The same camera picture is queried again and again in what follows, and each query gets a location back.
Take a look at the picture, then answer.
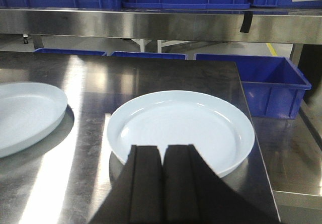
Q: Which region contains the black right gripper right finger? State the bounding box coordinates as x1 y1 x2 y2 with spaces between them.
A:
164 144 278 223

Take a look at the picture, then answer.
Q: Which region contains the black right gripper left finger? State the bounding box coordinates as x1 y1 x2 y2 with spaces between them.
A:
89 145 163 223

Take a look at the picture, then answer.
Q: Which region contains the light blue plate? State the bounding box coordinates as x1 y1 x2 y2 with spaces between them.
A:
1 82 67 157
107 90 255 177

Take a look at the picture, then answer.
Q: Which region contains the right steel shelf leg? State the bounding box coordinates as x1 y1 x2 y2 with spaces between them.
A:
290 43 305 67

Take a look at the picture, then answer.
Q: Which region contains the steel shelf leg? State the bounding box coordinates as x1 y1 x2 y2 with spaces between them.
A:
290 43 305 67
30 35 44 50

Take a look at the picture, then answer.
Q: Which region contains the blue floor bin right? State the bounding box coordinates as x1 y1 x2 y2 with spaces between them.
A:
194 53 311 119

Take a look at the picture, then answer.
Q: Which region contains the blue floor bin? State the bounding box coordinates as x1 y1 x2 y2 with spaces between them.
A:
111 51 188 60
194 53 311 119
33 48 107 56

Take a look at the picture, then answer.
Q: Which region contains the blue floor bin near left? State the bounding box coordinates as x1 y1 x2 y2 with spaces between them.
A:
111 51 188 60

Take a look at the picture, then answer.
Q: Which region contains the blue floor bin far left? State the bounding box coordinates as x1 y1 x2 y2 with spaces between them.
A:
33 48 107 56

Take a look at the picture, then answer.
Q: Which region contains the black tape strip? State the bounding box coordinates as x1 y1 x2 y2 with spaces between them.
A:
240 12 253 33

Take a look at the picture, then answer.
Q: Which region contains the white metal frame cart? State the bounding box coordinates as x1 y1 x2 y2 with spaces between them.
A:
130 39 194 53

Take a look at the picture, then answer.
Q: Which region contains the stainless steel shelf rail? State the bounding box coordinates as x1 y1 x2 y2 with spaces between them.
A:
1 8 321 44

